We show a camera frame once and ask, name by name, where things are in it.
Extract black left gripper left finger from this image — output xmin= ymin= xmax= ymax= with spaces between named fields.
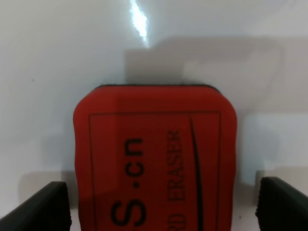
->
xmin=0 ymin=181 xmax=72 ymax=231

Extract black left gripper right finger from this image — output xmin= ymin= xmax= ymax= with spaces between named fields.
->
xmin=256 ymin=177 xmax=308 ymax=231

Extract red whiteboard eraser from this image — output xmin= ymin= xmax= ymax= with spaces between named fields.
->
xmin=73 ymin=85 xmax=237 ymax=231

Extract white whiteboard with aluminium frame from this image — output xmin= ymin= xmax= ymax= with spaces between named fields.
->
xmin=0 ymin=0 xmax=308 ymax=231

